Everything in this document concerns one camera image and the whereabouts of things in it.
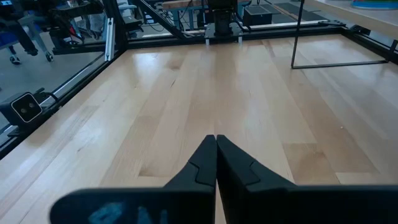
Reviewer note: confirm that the wooden shelf black frame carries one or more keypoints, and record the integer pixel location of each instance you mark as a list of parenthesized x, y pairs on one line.
[(357, 17)]

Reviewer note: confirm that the black aluminium rig frame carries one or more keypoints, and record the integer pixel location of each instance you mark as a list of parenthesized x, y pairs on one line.
[(161, 43)]

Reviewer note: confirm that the black perforated box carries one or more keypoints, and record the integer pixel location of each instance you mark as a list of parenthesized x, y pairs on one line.
[(256, 15)]

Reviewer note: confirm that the silver aluminium bracket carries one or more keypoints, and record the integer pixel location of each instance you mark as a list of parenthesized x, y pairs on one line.
[(109, 40)]

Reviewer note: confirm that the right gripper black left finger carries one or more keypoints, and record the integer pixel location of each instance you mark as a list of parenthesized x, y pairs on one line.
[(155, 205)]

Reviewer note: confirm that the wooden workbench blue legs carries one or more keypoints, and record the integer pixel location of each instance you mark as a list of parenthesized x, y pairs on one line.
[(177, 3)]

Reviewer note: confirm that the black background equipment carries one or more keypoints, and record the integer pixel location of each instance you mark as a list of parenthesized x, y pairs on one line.
[(71, 18)]

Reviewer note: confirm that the black table-level camera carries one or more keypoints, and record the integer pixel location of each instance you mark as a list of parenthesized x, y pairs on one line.
[(26, 107)]

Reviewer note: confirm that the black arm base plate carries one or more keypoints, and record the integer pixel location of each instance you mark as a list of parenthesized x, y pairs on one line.
[(209, 31)]

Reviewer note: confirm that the blue office chair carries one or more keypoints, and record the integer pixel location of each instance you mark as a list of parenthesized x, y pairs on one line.
[(34, 37)]

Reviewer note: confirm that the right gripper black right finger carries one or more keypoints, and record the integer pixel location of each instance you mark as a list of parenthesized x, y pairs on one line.
[(280, 205)]

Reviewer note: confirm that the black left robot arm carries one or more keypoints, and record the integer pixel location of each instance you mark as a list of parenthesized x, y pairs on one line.
[(223, 18)]

